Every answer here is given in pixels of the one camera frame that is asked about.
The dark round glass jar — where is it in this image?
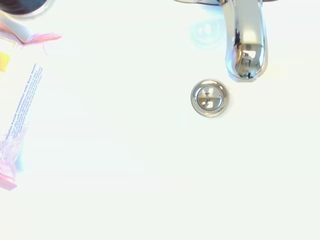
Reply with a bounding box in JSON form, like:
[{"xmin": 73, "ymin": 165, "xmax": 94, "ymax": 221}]
[{"xmin": 0, "ymin": 0, "xmax": 56, "ymax": 20}]

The white sink basin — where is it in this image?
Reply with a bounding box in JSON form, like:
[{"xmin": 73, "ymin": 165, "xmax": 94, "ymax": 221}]
[{"xmin": 0, "ymin": 0, "xmax": 320, "ymax": 240}]

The chrome sink drain stopper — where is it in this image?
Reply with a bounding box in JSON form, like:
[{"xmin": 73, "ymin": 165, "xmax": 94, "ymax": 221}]
[{"xmin": 190, "ymin": 78, "xmax": 230, "ymax": 118}]

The white printed product package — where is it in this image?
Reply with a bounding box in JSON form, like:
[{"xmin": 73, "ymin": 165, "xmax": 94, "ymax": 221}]
[{"xmin": 0, "ymin": 9, "xmax": 63, "ymax": 192}]

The chrome sink faucet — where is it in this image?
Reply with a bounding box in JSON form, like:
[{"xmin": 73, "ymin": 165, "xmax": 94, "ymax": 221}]
[{"xmin": 172, "ymin": 0, "xmax": 280, "ymax": 83}]

